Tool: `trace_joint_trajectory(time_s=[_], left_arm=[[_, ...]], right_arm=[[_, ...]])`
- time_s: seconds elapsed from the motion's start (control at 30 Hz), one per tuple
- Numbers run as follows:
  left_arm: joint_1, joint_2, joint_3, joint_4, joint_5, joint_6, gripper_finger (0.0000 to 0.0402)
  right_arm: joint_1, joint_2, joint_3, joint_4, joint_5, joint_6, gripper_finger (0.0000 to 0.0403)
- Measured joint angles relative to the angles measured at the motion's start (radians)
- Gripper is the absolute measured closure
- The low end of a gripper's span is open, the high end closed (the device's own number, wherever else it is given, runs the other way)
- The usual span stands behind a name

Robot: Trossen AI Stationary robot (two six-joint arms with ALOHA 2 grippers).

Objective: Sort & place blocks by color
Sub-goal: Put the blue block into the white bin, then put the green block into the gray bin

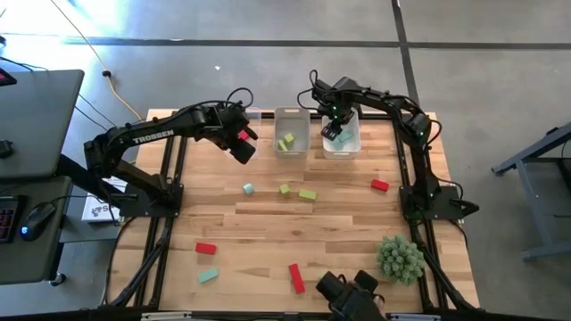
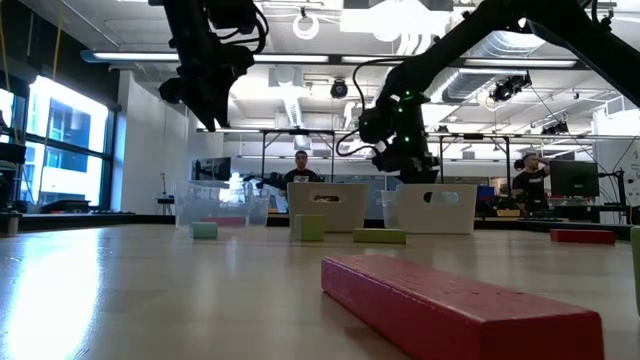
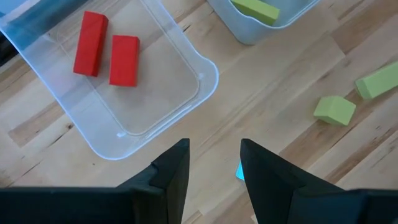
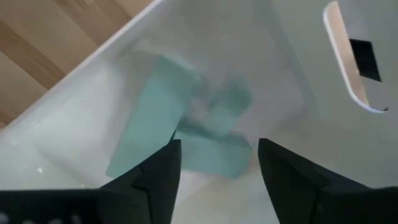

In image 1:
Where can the grey metal stand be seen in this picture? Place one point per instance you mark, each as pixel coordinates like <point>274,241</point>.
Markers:
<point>539,214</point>

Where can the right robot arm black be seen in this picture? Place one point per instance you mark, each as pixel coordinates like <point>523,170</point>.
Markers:
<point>421,178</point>

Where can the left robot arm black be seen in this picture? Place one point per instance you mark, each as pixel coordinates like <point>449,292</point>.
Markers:
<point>151,135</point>

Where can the black backlit keyboard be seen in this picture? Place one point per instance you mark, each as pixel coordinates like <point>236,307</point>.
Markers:
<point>6,220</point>

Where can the silver aluminium bar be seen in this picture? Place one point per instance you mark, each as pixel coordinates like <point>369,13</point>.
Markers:
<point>167,316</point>
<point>415,317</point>

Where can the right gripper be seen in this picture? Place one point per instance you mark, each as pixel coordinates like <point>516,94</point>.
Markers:
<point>341,113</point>

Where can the green wooden cube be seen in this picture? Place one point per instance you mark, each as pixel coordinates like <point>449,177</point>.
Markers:
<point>284,189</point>

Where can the white printed paper box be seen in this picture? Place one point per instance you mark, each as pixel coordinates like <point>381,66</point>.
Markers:
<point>100,209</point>

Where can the artificial green plant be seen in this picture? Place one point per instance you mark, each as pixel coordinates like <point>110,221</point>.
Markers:
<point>399,260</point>

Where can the black computer mouse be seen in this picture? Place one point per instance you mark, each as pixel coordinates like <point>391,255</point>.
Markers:
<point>38,220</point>

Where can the black aluminium table frame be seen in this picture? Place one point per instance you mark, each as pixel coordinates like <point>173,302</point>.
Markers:
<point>183,160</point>

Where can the green wooden block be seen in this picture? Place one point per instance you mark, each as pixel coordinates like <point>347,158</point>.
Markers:
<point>308,194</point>
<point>282,145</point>
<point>289,138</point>

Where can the long red wooden block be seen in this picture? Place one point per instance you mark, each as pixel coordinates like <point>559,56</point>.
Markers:
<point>296,278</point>

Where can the long blue wooden block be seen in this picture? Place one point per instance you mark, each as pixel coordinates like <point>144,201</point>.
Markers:
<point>208,275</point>
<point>337,145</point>
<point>346,135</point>

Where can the grey desk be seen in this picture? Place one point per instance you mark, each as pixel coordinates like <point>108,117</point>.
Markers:
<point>40,258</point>

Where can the short blue wooden block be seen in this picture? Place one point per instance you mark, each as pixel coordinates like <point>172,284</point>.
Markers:
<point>248,188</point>

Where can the white plastic bin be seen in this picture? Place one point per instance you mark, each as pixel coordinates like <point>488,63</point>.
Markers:
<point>352,149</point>
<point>292,120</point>

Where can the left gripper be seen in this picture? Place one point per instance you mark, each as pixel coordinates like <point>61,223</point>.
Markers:
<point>227,127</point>

